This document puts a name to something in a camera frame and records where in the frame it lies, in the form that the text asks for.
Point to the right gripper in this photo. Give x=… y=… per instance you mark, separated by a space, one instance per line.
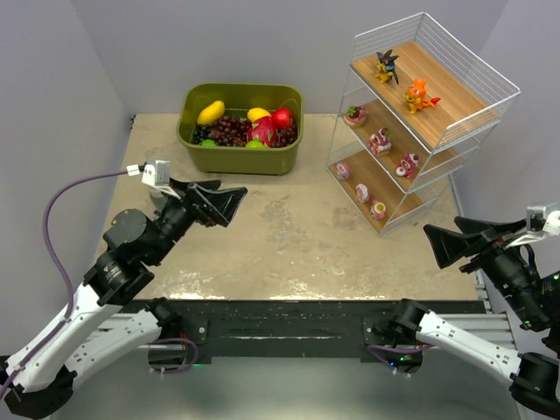
x=478 y=248

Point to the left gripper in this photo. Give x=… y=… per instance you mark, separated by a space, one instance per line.
x=198 y=203

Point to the pink toy green top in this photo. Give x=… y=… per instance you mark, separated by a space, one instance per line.
x=378 y=210

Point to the pink red bear toy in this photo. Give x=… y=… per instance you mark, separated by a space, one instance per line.
x=407 y=165

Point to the pink toy white belly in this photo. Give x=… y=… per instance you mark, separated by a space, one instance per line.
x=362 y=193

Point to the pink strawberry cake toy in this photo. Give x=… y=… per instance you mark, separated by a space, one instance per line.
x=379 y=142

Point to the pink toy blue trim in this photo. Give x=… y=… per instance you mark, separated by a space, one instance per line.
x=342 y=171

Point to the orange fox toy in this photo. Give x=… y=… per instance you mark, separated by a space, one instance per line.
x=415 y=96

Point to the pink bear strawberry toy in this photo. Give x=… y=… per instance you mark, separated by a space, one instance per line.
x=355 y=116

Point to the black cat toy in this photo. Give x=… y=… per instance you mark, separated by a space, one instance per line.
x=386 y=67

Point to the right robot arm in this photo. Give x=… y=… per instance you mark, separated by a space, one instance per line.
x=531 y=378

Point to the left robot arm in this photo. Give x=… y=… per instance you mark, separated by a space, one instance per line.
x=40 y=378

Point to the olive green plastic bin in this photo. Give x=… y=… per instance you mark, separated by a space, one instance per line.
x=239 y=99

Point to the green pear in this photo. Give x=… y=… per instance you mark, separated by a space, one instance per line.
x=255 y=144

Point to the dark blue grape bunch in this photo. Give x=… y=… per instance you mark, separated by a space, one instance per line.
x=201 y=133

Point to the purple grape bunch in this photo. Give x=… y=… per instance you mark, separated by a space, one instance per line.
x=231 y=131

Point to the yellow mango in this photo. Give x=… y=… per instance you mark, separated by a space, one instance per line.
x=210 y=114

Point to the pink dragon fruit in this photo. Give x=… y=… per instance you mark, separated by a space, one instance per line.
x=263 y=130

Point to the yellow lemon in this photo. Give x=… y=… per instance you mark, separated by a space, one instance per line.
x=255 y=114

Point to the red apple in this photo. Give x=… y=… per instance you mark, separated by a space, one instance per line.
x=282 y=118

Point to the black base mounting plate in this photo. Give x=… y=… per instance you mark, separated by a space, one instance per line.
x=328 y=329

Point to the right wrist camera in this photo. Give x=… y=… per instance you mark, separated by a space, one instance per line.
x=542 y=222

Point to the white wire wooden shelf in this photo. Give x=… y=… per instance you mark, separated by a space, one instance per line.
x=474 y=99

